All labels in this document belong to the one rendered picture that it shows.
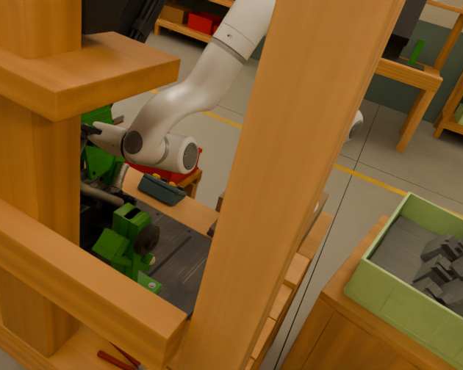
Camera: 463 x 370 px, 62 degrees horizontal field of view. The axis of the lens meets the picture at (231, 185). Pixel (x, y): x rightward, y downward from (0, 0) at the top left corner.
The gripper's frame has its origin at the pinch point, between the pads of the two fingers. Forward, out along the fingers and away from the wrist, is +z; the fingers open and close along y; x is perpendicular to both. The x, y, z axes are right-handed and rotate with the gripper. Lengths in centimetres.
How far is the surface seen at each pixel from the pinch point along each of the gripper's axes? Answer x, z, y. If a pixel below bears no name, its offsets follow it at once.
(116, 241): 22.6, -23.5, 2.4
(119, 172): 2.8, 0.1, -17.0
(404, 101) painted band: -317, -46, -476
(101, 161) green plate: 2.3, 2.9, -11.8
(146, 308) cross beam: 31, -47, 21
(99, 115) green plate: -8.1, 2.8, -4.0
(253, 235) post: 18, -62, 29
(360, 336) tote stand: 25, -71, -74
